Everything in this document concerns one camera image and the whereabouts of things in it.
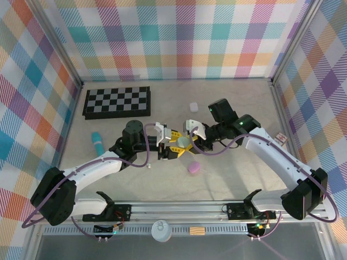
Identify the aluminium front rail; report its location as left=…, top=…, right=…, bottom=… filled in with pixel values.
left=29, top=199, right=329, bottom=225

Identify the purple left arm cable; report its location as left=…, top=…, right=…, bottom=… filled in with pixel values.
left=22, top=123, right=152, bottom=241

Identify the small printed card box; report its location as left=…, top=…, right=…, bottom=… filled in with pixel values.
left=275, top=132, right=288, bottom=147

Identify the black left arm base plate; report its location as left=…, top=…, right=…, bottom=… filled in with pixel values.
left=82, top=203, right=133, bottom=222

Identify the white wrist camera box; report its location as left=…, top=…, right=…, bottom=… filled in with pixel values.
left=153, top=121, right=173, bottom=149
left=183, top=119, right=207, bottom=141

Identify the grey slotted cable duct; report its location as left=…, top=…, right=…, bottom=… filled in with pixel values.
left=42, top=226, right=252, bottom=236

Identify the aluminium side rail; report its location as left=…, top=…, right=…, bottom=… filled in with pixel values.
left=48, top=85, right=83, bottom=203
left=269, top=81, right=312, bottom=201

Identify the teal cylinder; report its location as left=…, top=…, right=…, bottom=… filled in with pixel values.
left=91, top=132, right=107, bottom=158

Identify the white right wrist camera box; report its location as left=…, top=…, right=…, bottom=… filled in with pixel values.
left=183, top=119, right=207, bottom=141

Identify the purple earbud charging case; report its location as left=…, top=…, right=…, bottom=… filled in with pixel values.
left=187, top=161, right=202, bottom=174

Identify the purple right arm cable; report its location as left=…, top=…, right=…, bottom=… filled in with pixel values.
left=189, top=126, right=340, bottom=241

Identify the white round lid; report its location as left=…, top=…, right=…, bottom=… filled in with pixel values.
left=151, top=219, right=172, bottom=243

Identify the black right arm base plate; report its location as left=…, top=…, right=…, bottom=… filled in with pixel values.
left=226, top=201, right=277, bottom=220

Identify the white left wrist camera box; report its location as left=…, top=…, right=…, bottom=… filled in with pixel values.
left=153, top=121, right=173, bottom=149

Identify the black folding chessboard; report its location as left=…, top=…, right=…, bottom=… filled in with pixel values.
left=82, top=86, right=152, bottom=121

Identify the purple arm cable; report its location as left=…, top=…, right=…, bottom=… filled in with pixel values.
left=22, top=123, right=152, bottom=241
left=189, top=126, right=340, bottom=241

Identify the aluminium frame post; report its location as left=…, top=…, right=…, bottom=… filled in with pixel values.
left=269, top=0, right=323, bottom=86
left=28, top=0, right=85, bottom=90

